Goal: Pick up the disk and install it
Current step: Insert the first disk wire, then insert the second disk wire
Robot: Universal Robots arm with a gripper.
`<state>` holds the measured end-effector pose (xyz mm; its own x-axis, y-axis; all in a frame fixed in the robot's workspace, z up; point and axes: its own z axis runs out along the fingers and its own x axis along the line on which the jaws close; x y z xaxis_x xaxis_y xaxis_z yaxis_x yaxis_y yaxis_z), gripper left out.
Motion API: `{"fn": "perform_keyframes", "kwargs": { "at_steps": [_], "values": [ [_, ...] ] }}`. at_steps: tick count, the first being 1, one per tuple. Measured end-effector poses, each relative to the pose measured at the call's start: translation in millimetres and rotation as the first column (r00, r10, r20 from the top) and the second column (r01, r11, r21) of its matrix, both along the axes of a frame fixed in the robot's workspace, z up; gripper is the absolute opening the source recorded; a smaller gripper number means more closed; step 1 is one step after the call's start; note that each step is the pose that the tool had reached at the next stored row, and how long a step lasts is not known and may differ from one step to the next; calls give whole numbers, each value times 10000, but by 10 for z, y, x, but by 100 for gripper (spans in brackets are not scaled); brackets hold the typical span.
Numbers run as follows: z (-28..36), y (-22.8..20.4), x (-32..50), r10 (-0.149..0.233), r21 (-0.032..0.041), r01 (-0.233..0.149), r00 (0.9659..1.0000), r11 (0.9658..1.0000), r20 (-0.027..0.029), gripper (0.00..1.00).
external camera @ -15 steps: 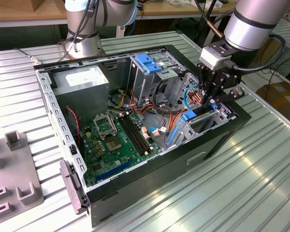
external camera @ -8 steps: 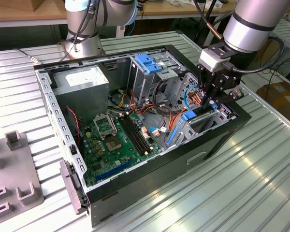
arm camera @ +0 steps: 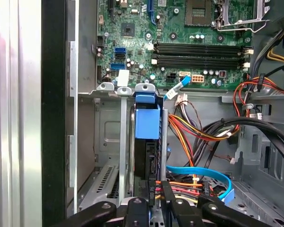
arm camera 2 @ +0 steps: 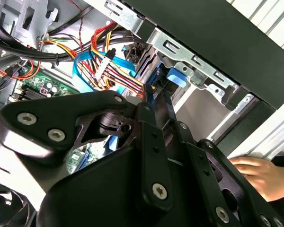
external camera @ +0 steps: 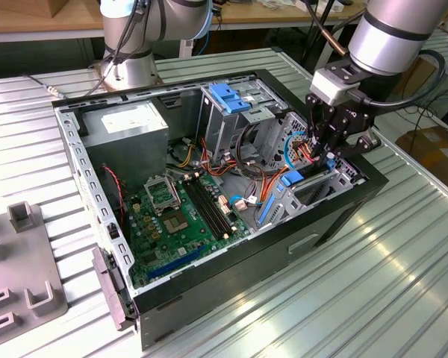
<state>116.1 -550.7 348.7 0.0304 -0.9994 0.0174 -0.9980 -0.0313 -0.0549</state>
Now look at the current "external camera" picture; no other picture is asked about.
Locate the silver drive cage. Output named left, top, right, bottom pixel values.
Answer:
left=200, top=79, right=288, bottom=165

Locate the black RAM slot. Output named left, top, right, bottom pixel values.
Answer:
left=193, top=176, right=233, bottom=236
left=198, top=174, right=237, bottom=233
left=188, top=178, right=228, bottom=239
left=182, top=178, right=225, bottom=242

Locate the silver disk bay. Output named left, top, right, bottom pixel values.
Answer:
left=253, top=111, right=367, bottom=230

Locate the wooden desk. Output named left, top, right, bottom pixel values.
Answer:
left=0, top=0, right=367, bottom=72

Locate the blue expansion slot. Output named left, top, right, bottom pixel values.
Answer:
left=146, top=244, right=206, bottom=283

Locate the hard disk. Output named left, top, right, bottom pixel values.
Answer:
left=256, top=148, right=339, bottom=225

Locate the grey expansion card retainer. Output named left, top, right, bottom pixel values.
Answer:
left=92, top=245, right=135, bottom=332

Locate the grey parts rack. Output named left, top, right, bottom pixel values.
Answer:
left=0, top=201, right=70, bottom=344

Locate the brown sleeved cable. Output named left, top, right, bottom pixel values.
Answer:
left=305, top=0, right=351, bottom=57

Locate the yellow black wire bundle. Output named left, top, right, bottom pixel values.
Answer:
left=169, top=137, right=197, bottom=169

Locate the black open PC case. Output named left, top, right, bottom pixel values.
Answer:
left=51, top=68, right=390, bottom=351

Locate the grey power supply unit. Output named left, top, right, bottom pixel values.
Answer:
left=80, top=100, right=169, bottom=191

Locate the red black twisted fan wire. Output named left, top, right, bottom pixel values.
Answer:
left=102, top=166, right=127, bottom=227

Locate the brown cardboard box with labels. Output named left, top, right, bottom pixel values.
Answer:
left=395, top=125, right=448, bottom=187

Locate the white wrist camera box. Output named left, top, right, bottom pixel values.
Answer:
left=308, top=69, right=362, bottom=108

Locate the brown square base plate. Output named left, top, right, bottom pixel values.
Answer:
left=93, top=63, right=161, bottom=92

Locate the orange red disk power wire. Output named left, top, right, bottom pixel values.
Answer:
left=259, top=128, right=322, bottom=204

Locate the CPU socket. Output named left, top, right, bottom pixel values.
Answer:
left=162, top=210, right=190, bottom=235

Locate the blue flat data wire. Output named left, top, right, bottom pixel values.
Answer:
left=229, top=130, right=309, bottom=208

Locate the metal socket cover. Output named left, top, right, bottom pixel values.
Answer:
left=143, top=174, right=181, bottom=216

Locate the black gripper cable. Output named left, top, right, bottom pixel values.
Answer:
left=358, top=50, right=448, bottom=113

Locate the blue drive latch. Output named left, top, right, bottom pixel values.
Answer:
left=210, top=84, right=253, bottom=116

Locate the black cable silver connector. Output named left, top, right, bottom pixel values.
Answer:
left=22, top=72, right=109, bottom=100

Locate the green motherboard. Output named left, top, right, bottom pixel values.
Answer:
left=125, top=169, right=251, bottom=288

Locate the red orange wire bundle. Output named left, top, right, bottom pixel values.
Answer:
left=199, top=136, right=249, bottom=180

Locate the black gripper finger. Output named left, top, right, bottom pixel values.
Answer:
left=322, top=128, right=382, bottom=167
left=304, top=92, right=336, bottom=162

